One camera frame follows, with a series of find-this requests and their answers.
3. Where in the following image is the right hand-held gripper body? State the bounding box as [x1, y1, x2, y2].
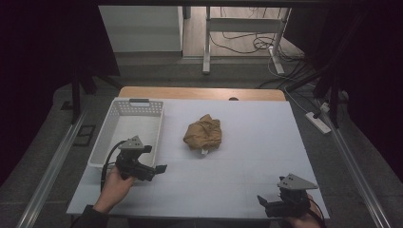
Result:
[265, 173, 318, 219]

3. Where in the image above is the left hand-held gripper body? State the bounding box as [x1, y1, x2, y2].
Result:
[114, 135, 158, 182]

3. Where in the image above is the white perforated plastic basket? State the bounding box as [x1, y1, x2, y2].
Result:
[87, 98, 165, 170]

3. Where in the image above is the brown cloth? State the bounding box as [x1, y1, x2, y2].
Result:
[182, 113, 222, 156]

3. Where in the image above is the person's right hand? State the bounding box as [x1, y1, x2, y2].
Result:
[284, 194, 324, 228]

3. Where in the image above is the person's left hand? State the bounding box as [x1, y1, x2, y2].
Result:
[93, 165, 137, 214]

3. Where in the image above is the white table cover board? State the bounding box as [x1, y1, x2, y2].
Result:
[66, 98, 331, 220]

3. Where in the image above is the white power strip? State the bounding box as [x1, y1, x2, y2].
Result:
[304, 111, 332, 135]

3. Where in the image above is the wooden table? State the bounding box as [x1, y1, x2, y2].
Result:
[118, 85, 287, 103]

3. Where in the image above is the white cabinet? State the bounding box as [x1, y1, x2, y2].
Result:
[98, 5, 184, 53]

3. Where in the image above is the black curtain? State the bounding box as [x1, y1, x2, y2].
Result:
[0, 0, 122, 188]
[284, 0, 403, 175]

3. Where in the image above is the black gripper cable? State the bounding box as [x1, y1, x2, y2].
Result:
[100, 140, 127, 193]
[308, 198, 327, 228]

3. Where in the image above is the black floor frame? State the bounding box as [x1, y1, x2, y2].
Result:
[73, 124, 97, 147]

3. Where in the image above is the aluminium rail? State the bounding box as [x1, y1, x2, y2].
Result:
[327, 122, 393, 228]
[15, 107, 89, 228]

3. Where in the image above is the black floor cable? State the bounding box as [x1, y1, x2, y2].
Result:
[208, 31, 279, 55]

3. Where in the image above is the white desk frame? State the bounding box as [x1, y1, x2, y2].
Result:
[202, 6, 293, 76]

